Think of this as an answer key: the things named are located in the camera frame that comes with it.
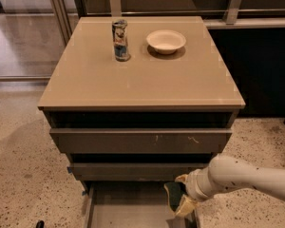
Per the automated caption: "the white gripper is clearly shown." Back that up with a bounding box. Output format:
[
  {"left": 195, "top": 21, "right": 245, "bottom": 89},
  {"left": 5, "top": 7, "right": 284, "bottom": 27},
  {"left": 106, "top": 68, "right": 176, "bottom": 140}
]
[{"left": 174, "top": 168, "right": 218, "bottom": 218}]

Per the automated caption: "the yellow green sponge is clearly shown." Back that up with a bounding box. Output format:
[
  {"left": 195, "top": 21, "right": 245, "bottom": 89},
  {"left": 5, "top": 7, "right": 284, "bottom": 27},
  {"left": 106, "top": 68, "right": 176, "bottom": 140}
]
[{"left": 163, "top": 182, "right": 184, "bottom": 216}]

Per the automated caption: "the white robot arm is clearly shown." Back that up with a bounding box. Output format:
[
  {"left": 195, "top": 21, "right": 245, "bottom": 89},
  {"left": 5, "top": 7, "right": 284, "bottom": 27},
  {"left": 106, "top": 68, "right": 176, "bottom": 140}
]
[{"left": 169, "top": 154, "right": 285, "bottom": 217}]

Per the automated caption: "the open grey bottom drawer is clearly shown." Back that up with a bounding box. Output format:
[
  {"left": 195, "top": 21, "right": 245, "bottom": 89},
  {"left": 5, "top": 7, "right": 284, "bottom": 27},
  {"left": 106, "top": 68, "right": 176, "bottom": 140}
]
[{"left": 84, "top": 181, "right": 200, "bottom": 228}]

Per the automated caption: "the grey drawer cabinet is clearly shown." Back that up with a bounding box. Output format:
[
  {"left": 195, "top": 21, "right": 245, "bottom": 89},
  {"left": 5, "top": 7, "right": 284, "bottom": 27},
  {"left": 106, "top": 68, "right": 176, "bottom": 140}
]
[{"left": 37, "top": 15, "right": 246, "bottom": 228}]

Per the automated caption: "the grey middle drawer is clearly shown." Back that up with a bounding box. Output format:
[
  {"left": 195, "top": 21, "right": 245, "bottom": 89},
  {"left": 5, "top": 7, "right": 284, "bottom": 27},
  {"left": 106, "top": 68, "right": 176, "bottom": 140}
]
[{"left": 69, "top": 162, "right": 207, "bottom": 181}]

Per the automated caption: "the grey top drawer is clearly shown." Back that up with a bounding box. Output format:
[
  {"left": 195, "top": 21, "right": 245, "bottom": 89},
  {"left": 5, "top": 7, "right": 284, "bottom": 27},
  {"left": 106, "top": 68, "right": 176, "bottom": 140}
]
[{"left": 49, "top": 128, "right": 232, "bottom": 154}]

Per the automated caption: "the small black floor object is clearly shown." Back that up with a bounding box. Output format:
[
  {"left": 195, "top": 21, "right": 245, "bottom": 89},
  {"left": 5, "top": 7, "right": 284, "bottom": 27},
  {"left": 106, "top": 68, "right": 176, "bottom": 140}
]
[{"left": 35, "top": 220, "right": 45, "bottom": 228}]

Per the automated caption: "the white paper bowl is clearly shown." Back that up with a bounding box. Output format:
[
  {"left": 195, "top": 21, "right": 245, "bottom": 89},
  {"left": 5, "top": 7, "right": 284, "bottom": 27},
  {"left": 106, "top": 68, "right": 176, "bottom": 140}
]
[{"left": 146, "top": 29, "right": 186, "bottom": 55}]

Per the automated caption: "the blue white drink can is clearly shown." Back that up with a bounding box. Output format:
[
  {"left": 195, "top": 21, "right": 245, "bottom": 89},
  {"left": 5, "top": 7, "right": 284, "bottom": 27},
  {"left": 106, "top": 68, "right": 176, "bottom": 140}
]
[{"left": 112, "top": 19, "right": 130, "bottom": 62}]

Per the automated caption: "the metal railing frame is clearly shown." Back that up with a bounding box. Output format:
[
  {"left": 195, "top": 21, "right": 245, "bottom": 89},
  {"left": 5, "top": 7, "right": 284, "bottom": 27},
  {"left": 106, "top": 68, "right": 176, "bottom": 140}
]
[{"left": 46, "top": 0, "right": 285, "bottom": 46}]

